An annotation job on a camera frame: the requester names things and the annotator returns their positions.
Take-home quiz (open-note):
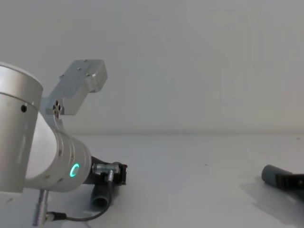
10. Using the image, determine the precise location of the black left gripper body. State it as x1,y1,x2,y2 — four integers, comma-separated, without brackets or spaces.
82,155,121,187

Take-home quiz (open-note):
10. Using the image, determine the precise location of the white table cloth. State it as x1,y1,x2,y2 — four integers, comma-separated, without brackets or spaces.
0,133,304,228

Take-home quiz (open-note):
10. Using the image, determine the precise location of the white curtain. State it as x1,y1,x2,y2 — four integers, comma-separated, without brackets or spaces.
0,0,304,136

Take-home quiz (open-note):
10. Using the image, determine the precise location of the thin dark gripper cable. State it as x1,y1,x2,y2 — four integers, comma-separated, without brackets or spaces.
46,171,115,218

